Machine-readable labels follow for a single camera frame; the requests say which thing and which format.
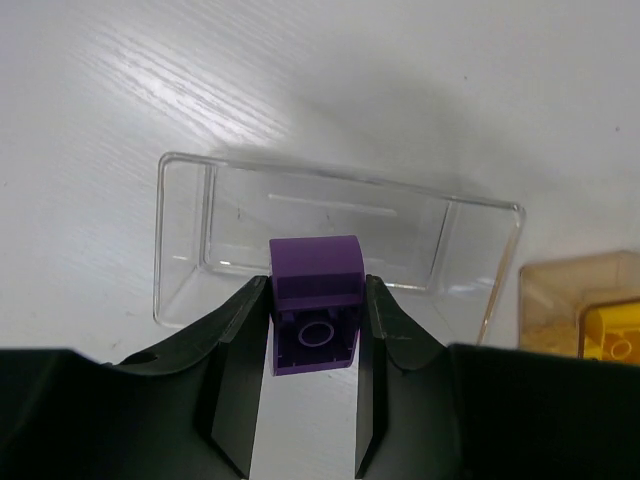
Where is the orange translucent container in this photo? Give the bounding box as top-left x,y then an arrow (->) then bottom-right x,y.
518,251 -> 639,358

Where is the yellow smiley lego brick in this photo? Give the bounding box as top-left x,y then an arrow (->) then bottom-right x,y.
578,302 -> 639,365

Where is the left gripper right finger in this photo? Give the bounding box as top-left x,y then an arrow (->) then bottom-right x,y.
355,275 -> 639,479

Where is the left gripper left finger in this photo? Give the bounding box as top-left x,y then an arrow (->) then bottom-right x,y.
1,276 -> 272,479

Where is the purple hollow lego brick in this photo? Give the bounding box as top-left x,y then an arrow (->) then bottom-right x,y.
269,235 -> 365,376

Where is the clear plastic container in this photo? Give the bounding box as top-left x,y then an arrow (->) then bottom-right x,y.
152,152 -> 525,344

